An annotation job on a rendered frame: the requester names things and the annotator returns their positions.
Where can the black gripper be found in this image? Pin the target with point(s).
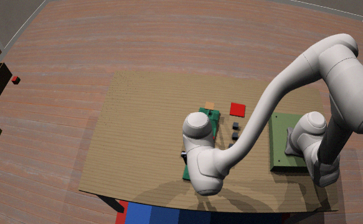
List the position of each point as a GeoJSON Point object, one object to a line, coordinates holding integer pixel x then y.
{"type": "Point", "coordinates": [183, 155]}

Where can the red flat square plate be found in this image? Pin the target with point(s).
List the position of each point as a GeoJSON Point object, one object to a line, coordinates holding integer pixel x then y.
{"type": "Point", "coordinates": [237, 109]}

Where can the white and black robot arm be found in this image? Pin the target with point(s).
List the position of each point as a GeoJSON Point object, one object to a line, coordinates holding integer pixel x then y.
{"type": "Point", "coordinates": [333, 59]}

